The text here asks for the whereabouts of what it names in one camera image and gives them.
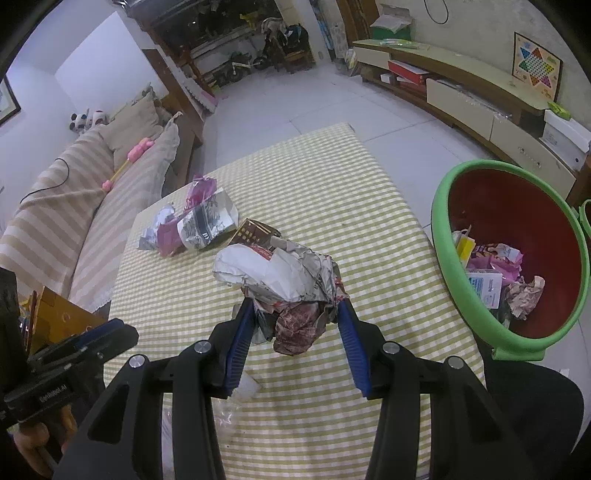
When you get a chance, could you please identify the star checkers board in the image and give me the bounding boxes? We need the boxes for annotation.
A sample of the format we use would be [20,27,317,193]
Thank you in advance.
[512,32,564,100]

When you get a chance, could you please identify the checked tablecloth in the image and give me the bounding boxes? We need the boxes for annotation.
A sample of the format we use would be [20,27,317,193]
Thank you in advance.
[111,122,485,480]

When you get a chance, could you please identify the black wall cable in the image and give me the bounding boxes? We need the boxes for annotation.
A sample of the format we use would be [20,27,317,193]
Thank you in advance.
[424,0,450,23]

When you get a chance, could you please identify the open white green box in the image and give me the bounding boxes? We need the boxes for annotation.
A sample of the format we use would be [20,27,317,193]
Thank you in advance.
[369,4,413,41]

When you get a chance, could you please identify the beige cushion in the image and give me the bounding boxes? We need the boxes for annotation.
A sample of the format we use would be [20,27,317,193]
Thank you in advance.
[99,95,162,153]

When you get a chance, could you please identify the purple wrapper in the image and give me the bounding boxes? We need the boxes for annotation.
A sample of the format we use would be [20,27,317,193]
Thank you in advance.
[185,175,218,213]

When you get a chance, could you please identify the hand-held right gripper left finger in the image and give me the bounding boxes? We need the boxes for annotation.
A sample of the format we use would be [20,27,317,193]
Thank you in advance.
[53,300,257,480]

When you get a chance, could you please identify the person's left hand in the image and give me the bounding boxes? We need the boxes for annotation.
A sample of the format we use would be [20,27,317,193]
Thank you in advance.
[14,406,77,478]

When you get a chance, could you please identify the black chair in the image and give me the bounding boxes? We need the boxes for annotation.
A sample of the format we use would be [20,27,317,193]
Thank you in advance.
[480,342,585,480]

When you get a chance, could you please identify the black white plush toy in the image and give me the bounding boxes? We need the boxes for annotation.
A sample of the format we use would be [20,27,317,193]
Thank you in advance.
[69,109,109,134]

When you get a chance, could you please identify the silver foil bag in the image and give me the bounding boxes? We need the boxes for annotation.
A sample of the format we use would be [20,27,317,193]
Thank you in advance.
[178,189,240,251]

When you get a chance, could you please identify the cream wooden cabinet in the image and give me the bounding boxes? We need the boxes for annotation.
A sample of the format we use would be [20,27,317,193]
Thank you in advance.
[352,39,578,199]

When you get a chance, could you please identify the crumpled brown paper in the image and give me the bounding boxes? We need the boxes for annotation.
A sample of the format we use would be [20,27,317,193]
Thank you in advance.
[505,275,546,320]

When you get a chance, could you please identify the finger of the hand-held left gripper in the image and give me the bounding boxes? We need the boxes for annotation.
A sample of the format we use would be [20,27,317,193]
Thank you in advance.
[28,318,139,374]

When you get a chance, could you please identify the white lace cloth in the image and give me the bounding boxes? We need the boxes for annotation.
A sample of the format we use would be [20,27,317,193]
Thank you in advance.
[185,76,220,114]

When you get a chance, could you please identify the striped sofa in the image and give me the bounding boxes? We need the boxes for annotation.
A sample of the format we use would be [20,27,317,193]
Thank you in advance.
[0,83,206,312]

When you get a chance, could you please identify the wooden chair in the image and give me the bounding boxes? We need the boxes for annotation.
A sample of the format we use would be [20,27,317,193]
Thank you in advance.
[277,28,315,72]

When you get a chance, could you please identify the framed wall picture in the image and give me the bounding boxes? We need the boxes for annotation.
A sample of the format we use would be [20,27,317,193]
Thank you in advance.
[0,76,21,125]

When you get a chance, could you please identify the pink toy stick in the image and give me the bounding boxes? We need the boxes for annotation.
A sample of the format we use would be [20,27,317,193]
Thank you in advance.
[102,137,155,191]

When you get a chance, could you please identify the white cardboard box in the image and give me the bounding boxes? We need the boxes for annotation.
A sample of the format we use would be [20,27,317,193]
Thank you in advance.
[540,110,591,171]

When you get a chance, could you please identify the clear plastic wrapper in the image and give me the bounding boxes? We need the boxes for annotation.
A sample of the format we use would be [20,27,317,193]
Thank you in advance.
[210,369,259,444]

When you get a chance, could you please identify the brown patterned box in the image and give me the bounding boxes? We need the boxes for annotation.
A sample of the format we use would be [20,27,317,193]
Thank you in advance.
[230,219,280,247]

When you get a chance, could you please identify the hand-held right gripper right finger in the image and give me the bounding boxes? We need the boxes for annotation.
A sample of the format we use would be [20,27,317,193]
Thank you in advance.
[337,299,539,480]

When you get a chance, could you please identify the yellow cardboard box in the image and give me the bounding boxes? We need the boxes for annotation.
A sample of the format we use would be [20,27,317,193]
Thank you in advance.
[18,286,107,356]

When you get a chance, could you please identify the paper wrapper ball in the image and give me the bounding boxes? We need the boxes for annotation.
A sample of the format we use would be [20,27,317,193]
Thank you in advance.
[213,237,347,357]

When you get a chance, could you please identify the red flat box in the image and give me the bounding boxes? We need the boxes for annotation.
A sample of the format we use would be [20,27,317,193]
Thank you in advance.
[388,60,429,88]

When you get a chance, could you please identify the white bicycle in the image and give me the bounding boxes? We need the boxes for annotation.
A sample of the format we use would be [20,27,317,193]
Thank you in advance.
[217,53,269,86]

